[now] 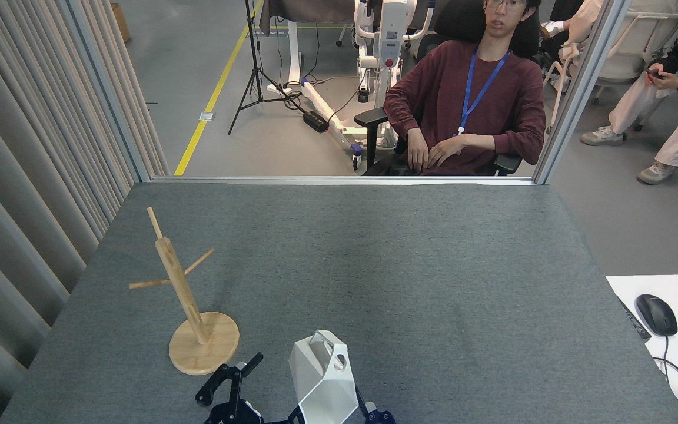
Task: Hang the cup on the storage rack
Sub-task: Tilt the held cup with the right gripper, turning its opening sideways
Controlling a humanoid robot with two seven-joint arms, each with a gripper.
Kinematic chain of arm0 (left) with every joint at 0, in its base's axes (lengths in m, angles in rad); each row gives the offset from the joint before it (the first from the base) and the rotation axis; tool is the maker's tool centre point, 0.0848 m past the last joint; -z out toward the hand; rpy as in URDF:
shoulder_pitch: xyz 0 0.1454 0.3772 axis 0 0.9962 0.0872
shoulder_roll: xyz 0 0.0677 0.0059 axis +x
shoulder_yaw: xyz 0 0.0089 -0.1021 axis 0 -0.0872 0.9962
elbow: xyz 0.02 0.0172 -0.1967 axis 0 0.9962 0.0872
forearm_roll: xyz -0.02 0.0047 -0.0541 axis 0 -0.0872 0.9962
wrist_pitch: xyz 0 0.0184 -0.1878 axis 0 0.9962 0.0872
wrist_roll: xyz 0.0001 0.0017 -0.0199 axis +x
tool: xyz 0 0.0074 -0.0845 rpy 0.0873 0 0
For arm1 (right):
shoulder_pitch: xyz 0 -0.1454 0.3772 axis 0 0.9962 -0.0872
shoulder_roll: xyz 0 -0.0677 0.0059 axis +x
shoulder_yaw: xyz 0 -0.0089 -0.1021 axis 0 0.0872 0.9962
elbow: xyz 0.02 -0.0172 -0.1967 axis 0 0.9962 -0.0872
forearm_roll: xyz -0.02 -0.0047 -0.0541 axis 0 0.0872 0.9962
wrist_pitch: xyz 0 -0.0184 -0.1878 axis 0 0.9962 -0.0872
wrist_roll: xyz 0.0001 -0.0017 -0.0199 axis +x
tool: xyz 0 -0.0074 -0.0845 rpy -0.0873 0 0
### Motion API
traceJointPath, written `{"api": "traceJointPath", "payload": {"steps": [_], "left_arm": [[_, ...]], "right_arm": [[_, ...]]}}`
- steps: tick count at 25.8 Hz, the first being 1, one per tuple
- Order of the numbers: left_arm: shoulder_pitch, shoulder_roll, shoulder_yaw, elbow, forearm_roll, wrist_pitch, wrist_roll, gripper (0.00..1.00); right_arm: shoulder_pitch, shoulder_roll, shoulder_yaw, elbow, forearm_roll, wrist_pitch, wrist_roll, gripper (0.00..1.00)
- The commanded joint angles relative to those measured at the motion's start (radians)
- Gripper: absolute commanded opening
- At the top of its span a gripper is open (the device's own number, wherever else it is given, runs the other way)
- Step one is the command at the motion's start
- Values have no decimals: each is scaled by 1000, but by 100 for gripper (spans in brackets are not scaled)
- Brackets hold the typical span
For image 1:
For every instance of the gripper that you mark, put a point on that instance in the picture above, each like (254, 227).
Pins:
(233, 416)
(381, 418)

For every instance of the white hexagonal cup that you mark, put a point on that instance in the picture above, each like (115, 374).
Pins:
(322, 383)

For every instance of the person's left forearm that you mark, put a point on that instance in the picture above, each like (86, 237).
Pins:
(504, 147)

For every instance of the person's right forearm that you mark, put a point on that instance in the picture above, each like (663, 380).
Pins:
(399, 118)

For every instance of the wooden cup rack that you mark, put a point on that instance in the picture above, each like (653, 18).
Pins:
(183, 288)

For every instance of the person's right hand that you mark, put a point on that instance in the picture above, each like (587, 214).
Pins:
(417, 150)

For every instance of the person's left hand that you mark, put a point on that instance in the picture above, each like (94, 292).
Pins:
(446, 152)

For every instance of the black power strip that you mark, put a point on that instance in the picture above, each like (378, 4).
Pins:
(315, 121)

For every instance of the black flat bar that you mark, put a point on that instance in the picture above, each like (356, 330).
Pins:
(636, 323)

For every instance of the metal floor plate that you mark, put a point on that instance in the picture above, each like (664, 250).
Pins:
(206, 116)

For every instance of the black computer mouse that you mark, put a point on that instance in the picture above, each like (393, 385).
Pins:
(657, 315)

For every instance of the beige curtain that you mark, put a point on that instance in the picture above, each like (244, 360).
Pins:
(21, 176)

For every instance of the black tripod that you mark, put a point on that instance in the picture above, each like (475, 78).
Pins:
(255, 65)

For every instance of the desk with white leg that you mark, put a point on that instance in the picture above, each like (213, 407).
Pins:
(293, 53)

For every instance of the white wheeled stand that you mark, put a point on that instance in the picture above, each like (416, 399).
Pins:
(389, 35)

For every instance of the black office chair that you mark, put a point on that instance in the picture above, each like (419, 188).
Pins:
(462, 20)

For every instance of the cardboard box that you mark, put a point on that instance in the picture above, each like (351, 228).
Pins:
(120, 22)

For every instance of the black-rimmed glasses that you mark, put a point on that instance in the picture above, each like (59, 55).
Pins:
(504, 5)

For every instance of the black phone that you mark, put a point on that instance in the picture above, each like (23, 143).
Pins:
(654, 73)

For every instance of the person in pale clothes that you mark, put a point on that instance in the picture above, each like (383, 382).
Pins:
(583, 20)

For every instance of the white chair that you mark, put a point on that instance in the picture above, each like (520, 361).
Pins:
(633, 53)

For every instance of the silver table rail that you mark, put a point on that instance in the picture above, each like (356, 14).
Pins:
(315, 179)

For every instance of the silver post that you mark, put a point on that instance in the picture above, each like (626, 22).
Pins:
(109, 94)
(580, 88)

